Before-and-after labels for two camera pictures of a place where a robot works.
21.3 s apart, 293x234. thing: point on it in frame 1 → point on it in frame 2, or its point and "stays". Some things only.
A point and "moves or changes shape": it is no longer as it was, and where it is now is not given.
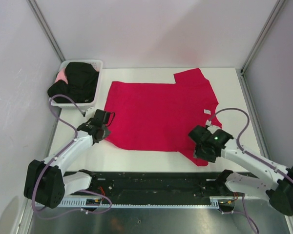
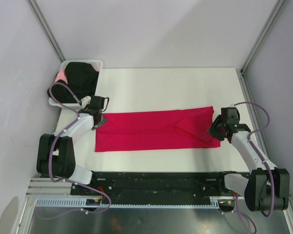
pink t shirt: (61, 76) stays
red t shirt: (159, 116) moves or changes shape
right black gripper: (198, 153) → (212, 130)
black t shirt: (81, 78) stays
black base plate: (162, 185) stays
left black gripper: (107, 132) → (97, 125)
